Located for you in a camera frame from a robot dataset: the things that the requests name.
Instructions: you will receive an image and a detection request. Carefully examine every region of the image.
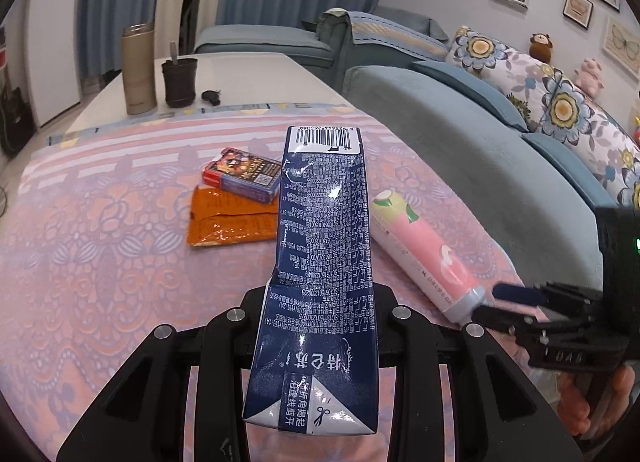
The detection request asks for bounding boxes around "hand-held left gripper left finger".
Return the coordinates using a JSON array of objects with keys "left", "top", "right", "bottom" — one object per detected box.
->
[{"left": 55, "top": 289, "right": 271, "bottom": 462}]

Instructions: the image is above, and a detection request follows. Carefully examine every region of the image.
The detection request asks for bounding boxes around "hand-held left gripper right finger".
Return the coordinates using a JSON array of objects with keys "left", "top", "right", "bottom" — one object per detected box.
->
[{"left": 372, "top": 284, "right": 583, "bottom": 462}]

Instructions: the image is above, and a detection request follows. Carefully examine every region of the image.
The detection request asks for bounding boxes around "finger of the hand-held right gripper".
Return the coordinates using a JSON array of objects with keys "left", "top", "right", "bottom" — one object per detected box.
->
[
  {"left": 492, "top": 281, "right": 603, "bottom": 315},
  {"left": 470, "top": 304, "right": 601, "bottom": 343}
]

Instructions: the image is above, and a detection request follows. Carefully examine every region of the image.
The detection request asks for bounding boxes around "pink plastic bottle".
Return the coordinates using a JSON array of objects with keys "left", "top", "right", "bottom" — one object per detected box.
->
[{"left": 369, "top": 189, "right": 496, "bottom": 325}]

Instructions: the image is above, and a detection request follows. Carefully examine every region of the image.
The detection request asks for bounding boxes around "dark blue milk carton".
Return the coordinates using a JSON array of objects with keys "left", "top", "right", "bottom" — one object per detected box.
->
[{"left": 241, "top": 125, "right": 378, "bottom": 435}]

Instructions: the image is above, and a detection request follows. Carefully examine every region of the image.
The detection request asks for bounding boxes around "person's right hand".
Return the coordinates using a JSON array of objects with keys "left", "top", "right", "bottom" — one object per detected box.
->
[{"left": 552, "top": 364, "right": 636, "bottom": 443}]

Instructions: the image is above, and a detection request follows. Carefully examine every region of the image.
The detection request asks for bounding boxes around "orange snack packet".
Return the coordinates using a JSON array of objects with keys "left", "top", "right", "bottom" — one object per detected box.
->
[{"left": 186, "top": 184, "right": 280, "bottom": 247}]

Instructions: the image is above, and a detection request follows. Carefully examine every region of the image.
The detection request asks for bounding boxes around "blue seat cushion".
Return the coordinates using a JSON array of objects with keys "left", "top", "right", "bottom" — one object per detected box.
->
[
  {"left": 520, "top": 132, "right": 621, "bottom": 208},
  {"left": 410, "top": 59, "right": 528, "bottom": 133}
]

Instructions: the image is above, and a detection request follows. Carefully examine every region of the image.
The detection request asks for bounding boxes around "pink floral tablecloth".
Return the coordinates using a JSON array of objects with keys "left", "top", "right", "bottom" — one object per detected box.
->
[{"left": 0, "top": 102, "right": 518, "bottom": 462}]

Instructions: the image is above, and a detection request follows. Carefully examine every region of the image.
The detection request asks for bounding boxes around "blue sofa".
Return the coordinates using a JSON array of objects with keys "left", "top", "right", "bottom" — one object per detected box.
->
[{"left": 192, "top": 7, "right": 640, "bottom": 293}]

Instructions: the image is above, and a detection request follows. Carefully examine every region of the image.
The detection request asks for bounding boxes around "colourful card box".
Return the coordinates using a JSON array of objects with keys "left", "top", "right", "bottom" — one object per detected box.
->
[{"left": 202, "top": 148, "right": 282, "bottom": 204}]

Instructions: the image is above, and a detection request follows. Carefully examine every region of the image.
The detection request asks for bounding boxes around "pink pig plush toy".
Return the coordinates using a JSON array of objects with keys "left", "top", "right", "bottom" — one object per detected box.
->
[{"left": 574, "top": 58, "right": 603, "bottom": 99}]

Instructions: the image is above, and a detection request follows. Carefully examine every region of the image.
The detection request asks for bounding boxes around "floral sofa back cover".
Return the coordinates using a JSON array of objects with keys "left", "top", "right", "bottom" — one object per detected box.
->
[{"left": 445, "top": 25, "right": 640, "bottom": 208}]

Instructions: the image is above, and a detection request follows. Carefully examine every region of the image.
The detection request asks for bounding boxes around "brown monkey plush toy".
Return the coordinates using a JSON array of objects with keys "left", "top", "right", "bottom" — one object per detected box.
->
[{"left": 530, "top": 33, "right": 554, "bottom": 63}]

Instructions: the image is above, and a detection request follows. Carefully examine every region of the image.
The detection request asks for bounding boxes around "light framed butterfly picture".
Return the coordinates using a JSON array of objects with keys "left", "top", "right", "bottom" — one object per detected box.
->
[{"left": 601, "top": 17, "right": 640, "bottom": 68}]

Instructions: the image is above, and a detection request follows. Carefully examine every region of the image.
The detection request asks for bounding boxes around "dark brown cup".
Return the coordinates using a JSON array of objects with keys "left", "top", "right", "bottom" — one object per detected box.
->
[{"left": 161, "top": 58, "right": 199, "bottom": 108}]

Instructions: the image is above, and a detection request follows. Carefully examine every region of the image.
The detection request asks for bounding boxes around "white coffee table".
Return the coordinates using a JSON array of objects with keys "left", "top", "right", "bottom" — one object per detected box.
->
[{"left": 65, "top": 52, "right": 351, "bottom": 135}]

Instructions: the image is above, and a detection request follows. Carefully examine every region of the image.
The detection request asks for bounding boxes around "tan thermos bottle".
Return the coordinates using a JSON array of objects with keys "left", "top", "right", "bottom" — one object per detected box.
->
[{"left": 121, "top": 23, "right": 158, "bottom": 116}]

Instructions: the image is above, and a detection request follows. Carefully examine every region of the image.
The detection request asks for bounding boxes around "black framed beige picture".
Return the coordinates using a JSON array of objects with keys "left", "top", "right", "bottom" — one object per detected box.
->
[{"left": 562, "top": 0, "right": 594, "bottom": 30}]

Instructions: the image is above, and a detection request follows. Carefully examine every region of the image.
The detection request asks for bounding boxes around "blue patterned armrest cover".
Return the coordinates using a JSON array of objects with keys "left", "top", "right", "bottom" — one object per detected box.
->
[{"left": 347, "top": 11, "right": 448, "bottom": 60}]

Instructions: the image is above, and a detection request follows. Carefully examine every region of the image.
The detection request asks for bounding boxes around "blue sofa pillow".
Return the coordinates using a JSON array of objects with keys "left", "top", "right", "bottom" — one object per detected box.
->
[{"left": 372, "top": 6, "right": 448, "bottom": 40}]

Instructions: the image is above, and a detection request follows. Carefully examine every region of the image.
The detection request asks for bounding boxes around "black guitar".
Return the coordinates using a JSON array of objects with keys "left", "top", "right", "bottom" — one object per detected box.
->
[{"left": 0, "top": 87, "right": 36, "bottom": 155}]

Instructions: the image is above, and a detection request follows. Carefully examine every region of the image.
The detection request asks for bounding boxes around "white refrigerator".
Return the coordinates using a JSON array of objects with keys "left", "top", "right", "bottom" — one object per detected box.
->
[{"left": 22, "top": 0, "right": 83, "bottom": 128}]

